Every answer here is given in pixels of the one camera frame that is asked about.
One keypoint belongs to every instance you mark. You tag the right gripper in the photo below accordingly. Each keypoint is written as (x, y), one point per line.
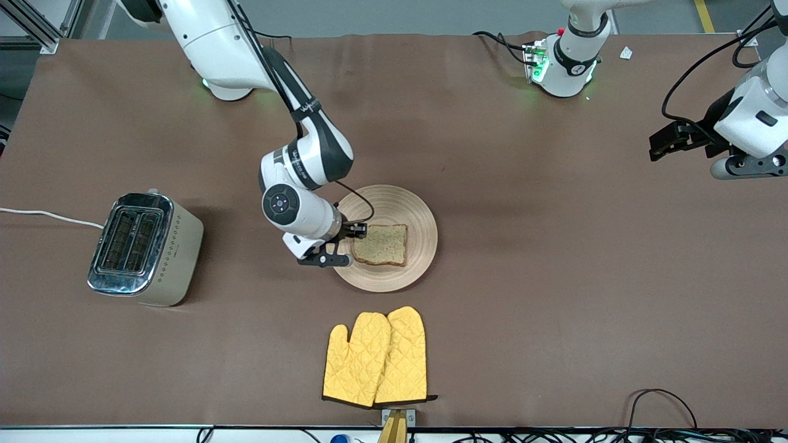
(348, 231)

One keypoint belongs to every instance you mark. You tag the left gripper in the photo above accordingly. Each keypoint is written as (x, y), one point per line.
(708, 127)

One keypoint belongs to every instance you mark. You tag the slice of brown toast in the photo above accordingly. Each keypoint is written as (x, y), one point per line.
(381, 245)

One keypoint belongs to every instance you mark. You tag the round light wooden plate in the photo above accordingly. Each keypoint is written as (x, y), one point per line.
(394, 277)

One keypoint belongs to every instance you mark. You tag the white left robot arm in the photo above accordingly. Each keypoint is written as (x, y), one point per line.
(566, 80)

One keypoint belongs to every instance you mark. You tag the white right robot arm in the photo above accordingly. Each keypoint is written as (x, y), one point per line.
(209, 37)

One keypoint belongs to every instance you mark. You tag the small white paper scrap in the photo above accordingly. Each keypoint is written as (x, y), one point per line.
(626, 53)

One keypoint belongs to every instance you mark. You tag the yellow quilted oven mitt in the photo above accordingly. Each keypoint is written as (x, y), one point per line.
(357, 363)
(406, 357)

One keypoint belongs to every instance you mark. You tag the brown table cover mat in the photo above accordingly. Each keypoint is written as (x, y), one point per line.
(554, 246)

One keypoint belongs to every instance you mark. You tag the chrome and cream toaster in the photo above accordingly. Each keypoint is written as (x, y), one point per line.
(178, 258)

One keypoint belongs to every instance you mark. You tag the grey bracket with wooden bar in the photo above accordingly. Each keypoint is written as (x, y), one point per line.
(398, 418)

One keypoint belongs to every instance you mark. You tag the aluminium frame profile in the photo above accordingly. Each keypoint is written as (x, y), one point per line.
(49, 44)

